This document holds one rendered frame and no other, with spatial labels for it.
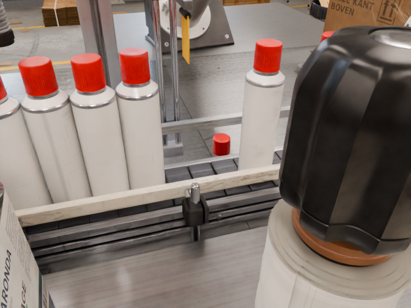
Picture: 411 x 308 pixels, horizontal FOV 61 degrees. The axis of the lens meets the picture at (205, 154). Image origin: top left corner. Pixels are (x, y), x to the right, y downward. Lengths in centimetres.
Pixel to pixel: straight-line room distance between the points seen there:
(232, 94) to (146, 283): 59
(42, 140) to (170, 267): 21
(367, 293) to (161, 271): 27
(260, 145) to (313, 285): 32
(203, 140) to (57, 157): 35
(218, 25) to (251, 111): 82
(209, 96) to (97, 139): 50
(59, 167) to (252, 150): 25
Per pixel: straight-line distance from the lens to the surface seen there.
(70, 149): 45
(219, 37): 125
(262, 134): 48
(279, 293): 23
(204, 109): 83
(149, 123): 43
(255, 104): 46
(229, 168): 56
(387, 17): 88
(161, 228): 50
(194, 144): 70
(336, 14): 99
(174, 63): 51
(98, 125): 42
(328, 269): 20
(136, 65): 41
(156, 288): 41
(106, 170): 46
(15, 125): 43
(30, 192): 48
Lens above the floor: 122
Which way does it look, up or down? 36 degrees down
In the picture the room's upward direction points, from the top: 1 degrees clockwise
